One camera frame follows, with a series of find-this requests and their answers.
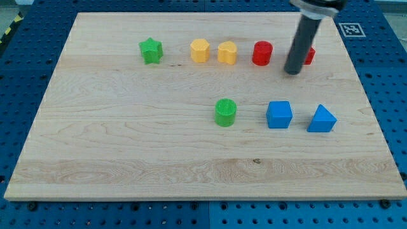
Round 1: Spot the blue triangle block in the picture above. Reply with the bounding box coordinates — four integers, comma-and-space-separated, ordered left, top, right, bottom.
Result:
307, 104, 337, 132

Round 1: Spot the green star block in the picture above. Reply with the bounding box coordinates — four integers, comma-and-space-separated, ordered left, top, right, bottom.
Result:
139, 38, 163, 64

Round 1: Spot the white fiducial marker tag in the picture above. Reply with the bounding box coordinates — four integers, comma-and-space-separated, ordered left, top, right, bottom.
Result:
339, 22, 366, 38

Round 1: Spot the blue cube block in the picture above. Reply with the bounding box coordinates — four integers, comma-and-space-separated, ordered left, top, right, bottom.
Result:
266, 101, 293, 128

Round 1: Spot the red block behind stick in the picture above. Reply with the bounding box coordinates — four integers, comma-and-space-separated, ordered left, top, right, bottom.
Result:
303, 47, 316, 65

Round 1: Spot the green cylinder block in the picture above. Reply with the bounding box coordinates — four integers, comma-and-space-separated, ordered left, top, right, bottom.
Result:
214, 98, 237, 127

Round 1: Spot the light wooden board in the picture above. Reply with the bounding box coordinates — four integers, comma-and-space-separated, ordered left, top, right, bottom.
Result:
4, 13, 406, 202

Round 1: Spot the yellow heart block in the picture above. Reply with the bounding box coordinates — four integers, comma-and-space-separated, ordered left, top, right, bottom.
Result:
217, 41, 237, 65

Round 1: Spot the red cylinder block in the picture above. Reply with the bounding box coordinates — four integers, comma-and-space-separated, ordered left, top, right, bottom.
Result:
252, 41, 273, 66

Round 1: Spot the yellow hexagon block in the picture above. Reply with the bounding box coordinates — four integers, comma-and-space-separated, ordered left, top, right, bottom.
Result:
190, 38, 210, 63

